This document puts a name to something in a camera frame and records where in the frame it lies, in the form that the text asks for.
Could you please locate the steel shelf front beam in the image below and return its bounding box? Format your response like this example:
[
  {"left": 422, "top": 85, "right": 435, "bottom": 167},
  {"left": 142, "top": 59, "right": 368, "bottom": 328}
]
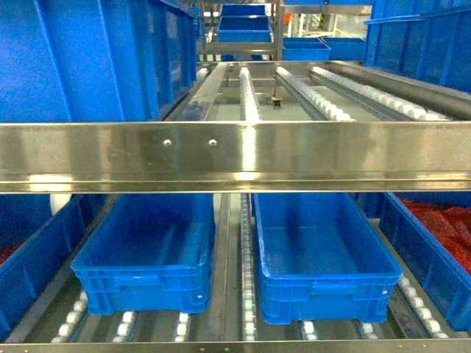
[{"left": 1, "top": 121, "right": 470, "bottom": 193}]

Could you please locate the blue bin with orange caps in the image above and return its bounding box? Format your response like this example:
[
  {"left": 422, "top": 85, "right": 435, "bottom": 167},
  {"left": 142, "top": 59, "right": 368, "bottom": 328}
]
[{"left": 379, "top": 191, "right": 470, "bottom": 332}]

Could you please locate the blue empty bin left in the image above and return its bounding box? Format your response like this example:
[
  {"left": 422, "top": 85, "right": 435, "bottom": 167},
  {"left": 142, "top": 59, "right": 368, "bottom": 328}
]
[{"left": 71, "top": 193, "right": 216, "bottom": 315}]

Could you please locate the blue empty bin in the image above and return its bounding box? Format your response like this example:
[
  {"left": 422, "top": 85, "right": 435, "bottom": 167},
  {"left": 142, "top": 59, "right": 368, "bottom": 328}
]
[
  {"left": 252, "top": 193, "right": 403, "bottom": 325},
  {"left": 71, "top": 193, "right": 216, "bottom": 315}
]

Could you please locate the blue empty bin right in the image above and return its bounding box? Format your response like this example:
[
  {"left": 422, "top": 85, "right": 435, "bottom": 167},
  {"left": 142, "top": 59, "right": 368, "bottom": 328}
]
[{"left": 252, "top": 193, "right": 403, "bottom": 325}]

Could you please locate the large blue bin upper left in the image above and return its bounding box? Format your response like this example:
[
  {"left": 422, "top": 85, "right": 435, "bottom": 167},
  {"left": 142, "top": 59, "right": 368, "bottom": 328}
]
[{"left": 1, "top": 0, "right": 197, "bottom": 123}]

